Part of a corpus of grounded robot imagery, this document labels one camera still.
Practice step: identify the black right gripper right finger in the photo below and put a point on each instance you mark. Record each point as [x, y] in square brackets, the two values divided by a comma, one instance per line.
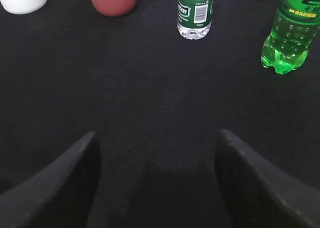
[259, 194]

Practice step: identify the black table mat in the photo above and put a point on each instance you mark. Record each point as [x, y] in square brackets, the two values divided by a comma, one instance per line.
[156, 103]

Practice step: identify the water bottle green label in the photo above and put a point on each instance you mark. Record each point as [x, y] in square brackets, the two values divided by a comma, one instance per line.
[194, 18]

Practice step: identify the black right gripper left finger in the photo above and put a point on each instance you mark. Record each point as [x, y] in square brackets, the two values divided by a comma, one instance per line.
[61, 194]

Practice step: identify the green soda bottle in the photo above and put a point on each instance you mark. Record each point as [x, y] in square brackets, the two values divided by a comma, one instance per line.
[295, 25]

